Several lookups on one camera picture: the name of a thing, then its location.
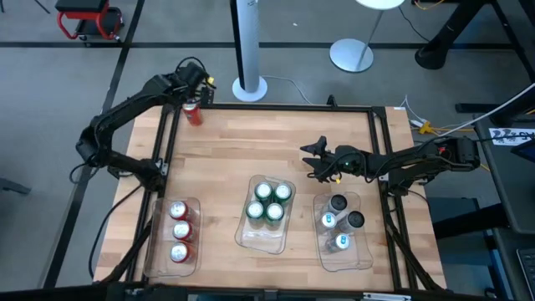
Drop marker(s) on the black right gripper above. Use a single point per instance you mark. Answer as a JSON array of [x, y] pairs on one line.
[[343, 158]]

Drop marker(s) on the white paper with black print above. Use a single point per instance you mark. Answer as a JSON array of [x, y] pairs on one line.
[[510, 136]]

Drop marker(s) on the dark tablet screen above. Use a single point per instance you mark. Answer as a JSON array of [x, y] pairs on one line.
[[527, 151]]

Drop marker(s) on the white floor lamp base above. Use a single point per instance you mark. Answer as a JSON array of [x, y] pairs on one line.
[[351, 55]]

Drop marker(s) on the black floor bar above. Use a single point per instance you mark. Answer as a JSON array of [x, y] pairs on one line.
[[468, 223], [476, 108]]

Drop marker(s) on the green Sprite soda can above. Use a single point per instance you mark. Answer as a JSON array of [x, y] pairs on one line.
[[283, 191], [263, 191], [274, 212], [254, 210]]

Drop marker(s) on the white power adapter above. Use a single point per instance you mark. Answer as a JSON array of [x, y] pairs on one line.
[[416, 122]]

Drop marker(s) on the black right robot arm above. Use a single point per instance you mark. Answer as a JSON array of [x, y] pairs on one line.
[[409, 158]]

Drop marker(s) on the dark grey desk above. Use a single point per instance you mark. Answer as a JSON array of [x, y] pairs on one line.
[[510, 196]]

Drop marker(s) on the clear plastic bin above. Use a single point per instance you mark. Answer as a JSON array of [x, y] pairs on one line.
[[261, 244], [190, 269], [359, 259]]

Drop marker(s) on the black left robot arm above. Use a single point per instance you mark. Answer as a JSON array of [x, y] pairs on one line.
[[125, 109]]

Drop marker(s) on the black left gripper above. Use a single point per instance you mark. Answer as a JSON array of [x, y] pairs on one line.
[[192, 77]]

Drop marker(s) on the grey chair base leg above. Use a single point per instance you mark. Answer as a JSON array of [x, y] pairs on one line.
[[14, 187]]

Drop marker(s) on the dark keyboard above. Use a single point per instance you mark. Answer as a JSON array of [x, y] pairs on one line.
[[528, 271]]

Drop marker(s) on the black aluminium table frame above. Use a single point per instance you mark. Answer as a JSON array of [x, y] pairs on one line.
[[292, 107]]

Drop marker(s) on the red black rolling stool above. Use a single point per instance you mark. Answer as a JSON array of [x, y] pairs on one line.
[[81, 5]]

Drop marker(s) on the black desk leg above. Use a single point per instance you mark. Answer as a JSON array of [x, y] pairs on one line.
[[443, 46]]

